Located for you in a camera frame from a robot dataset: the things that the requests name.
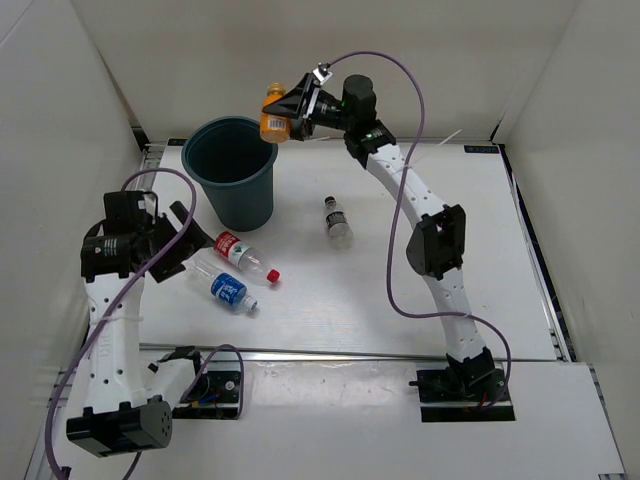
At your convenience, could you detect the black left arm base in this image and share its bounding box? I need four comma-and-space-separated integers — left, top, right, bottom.
148, 344, 245, 420

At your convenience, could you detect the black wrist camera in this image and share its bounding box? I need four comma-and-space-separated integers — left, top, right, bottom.
312, 63, 332, 86
103, 190, 158, 235

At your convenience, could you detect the small black cap bottle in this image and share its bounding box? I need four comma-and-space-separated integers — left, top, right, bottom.
323, 196, 353, 249

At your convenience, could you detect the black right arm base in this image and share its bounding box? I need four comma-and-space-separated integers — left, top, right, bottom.
408, 363, 516, 423

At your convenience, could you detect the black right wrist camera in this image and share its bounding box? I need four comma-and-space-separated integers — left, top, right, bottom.
312, 63, 332, 86

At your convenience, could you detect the small orange juice bottle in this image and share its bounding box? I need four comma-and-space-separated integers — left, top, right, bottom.
260, 82, 290, 144

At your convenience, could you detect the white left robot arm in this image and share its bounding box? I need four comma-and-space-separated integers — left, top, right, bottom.
66, 191, 210, 457

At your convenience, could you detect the blue label clear bottle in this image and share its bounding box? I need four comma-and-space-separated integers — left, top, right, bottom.
187, 258, 258, 313

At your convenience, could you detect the aluminium table front rail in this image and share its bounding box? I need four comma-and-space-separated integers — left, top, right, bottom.
140, 343, 571, 363

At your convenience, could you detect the red label clear bottle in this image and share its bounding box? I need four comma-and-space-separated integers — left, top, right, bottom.
214, 231, 280, 286

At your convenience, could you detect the dark teal plastic bin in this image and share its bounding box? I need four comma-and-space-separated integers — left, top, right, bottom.
181, 116, 278, 232

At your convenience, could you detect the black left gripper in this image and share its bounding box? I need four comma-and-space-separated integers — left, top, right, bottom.
138, 201, 216, 282

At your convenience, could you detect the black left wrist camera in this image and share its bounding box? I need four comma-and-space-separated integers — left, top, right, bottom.
103, 190, 158, 235

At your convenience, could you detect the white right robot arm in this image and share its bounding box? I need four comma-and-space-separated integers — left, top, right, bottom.
262, 73, 496, 400

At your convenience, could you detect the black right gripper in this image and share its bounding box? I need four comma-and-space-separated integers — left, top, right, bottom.
262, 73, 354, 142

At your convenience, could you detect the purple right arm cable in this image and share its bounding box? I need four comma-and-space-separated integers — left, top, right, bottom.
327, 50, 512, 412

